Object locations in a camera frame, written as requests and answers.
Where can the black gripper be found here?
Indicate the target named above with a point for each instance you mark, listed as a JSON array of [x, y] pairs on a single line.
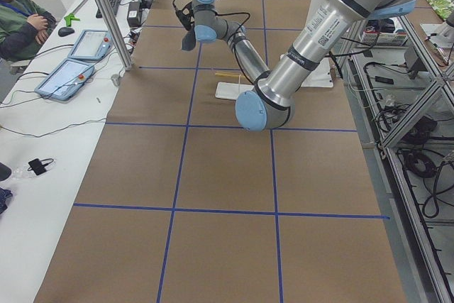
[[189, 39]]

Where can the grey and blue towel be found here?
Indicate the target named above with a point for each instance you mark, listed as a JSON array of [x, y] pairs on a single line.
[[189, 41]]

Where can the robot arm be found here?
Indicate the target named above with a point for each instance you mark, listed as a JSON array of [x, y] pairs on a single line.
[[270, 104]]

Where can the left wooden rack rod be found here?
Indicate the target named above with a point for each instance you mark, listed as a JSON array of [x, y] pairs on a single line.
[[227, 74]]

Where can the white towel rack base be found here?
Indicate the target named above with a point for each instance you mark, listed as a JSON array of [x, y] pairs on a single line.
[[231, 91]]

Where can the black power adapter box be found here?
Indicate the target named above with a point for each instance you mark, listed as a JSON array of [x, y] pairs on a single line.
[[134, 14]]

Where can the blue teach pendant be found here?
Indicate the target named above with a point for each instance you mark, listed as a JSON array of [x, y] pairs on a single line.
[[91, 46], [65, 80]]

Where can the black computer mouse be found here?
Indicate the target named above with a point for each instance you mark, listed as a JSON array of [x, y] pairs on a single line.
[[65, 31]]

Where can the seated person in green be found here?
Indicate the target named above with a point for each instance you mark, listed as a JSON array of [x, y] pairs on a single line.
[[25, 27]]

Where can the folded dark blue umbrella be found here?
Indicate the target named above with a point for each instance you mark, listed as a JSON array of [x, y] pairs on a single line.
[[5, 195]]

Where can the aluminium frame post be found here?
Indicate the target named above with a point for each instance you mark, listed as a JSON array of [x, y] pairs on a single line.
[[113, 28]]

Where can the small black device with strap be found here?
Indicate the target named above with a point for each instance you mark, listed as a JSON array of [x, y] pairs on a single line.
[[39, 166]]

